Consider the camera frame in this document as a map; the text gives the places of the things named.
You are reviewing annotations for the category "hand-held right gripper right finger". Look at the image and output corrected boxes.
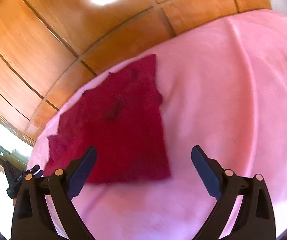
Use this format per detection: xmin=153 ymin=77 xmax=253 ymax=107
xmin=191 ymin=145 xmax=276 ymax=240

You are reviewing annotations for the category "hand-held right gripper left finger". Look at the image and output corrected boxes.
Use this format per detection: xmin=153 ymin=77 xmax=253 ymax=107
xmin=11 ymin=146 xmax=97 ymax=240

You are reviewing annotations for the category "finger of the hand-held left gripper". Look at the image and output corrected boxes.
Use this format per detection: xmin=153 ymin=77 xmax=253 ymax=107
xmin=25 ymin=164 xmax=43 ymax=178

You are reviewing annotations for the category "dark red garment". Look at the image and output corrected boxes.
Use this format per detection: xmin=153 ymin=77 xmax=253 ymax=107
xmin=43 ymin=54 xmax=172 ymax=184

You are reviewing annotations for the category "pink bedsheet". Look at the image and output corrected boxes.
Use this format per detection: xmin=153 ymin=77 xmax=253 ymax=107
xmin=27 ymin=9 xmax=287 ymax=240

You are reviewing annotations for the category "wooden wardrobe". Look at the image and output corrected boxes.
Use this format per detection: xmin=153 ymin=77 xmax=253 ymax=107
xmin=0 ymin=0 xmax=272 ymax=148

